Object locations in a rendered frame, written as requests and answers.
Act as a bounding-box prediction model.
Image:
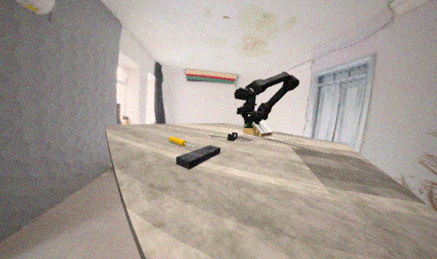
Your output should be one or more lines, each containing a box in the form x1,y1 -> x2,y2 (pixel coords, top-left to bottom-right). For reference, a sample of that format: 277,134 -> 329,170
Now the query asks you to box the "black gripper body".
237,101 -> 264,117

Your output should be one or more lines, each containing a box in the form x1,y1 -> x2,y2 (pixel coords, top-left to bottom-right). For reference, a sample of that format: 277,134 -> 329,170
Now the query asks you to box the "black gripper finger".
241,115 -> 249,124
248,116 -> 257,128

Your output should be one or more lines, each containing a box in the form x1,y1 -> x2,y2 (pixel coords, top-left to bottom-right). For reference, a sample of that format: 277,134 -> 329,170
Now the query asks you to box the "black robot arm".
234,72 -> 300,125

